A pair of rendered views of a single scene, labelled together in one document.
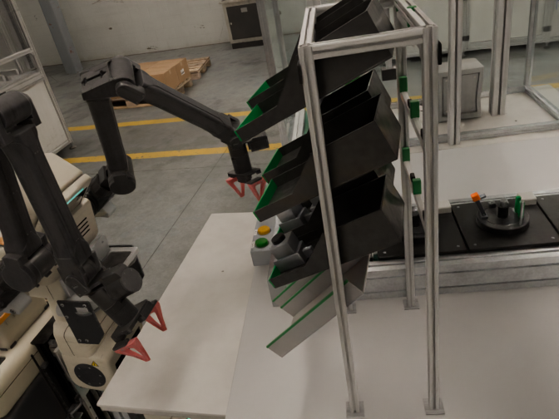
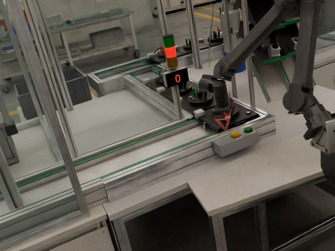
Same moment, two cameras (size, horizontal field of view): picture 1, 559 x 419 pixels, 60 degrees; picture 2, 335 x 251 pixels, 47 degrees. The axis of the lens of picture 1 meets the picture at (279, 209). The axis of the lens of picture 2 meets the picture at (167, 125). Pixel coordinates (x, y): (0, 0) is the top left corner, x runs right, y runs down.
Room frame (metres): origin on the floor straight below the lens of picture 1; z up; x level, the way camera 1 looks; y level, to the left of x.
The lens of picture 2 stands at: (2.41, 1.25, 1.82)
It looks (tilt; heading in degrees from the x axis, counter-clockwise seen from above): 25 degrees down; 239
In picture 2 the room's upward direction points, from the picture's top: 11 degrees counter-clockwise
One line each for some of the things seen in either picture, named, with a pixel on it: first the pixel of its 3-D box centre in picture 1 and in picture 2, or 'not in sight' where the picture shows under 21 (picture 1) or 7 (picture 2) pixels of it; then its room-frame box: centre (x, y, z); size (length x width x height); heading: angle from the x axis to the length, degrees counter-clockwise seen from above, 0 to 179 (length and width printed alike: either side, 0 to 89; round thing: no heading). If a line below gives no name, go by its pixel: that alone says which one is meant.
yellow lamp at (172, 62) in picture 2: not in sight; (172, 61); (1.39, -0.28, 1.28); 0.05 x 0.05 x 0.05
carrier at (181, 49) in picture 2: not in sight; (190, 42); (0.47, -1.36, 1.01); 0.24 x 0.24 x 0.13; 80
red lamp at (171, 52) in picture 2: not in sight; (170, 51); (1.39, -0.28, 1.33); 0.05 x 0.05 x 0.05
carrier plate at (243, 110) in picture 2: not in sight; (225, 115); (1.23, -0.13, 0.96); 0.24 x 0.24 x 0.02; 80
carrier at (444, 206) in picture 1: (415, 217); (199, 93); (1.18, -0.39, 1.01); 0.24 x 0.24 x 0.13; 80
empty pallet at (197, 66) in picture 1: (169, 72); not in sight; (7.95, 1.31, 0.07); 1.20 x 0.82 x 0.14; 79
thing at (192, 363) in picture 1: (269, 291); (264, 144); (1.18, 0.08, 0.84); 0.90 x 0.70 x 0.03; 162
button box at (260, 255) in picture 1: (265, 239); (236, 141); (1.35, 0.06, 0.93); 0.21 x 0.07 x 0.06; 170
